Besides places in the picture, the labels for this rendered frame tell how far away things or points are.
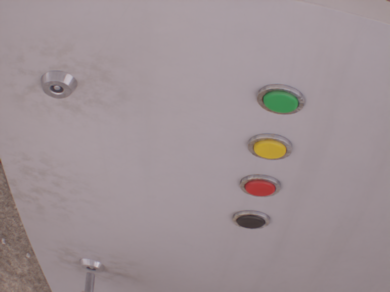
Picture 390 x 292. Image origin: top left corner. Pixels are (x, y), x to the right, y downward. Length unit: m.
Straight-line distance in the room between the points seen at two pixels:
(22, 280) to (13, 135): 1.09
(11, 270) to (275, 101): 1.25
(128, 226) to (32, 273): 0.99
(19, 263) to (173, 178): 1.11
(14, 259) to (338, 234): 1.11
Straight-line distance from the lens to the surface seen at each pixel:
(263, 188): 0.63
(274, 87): 0.52
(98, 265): 0.84
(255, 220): 0.68
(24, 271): 1.71
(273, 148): 0.58
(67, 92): 0.55
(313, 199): 0.65
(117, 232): 0.75
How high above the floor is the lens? 1.59
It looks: 61 degrees down
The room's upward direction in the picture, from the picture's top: 6 degrees clockwise
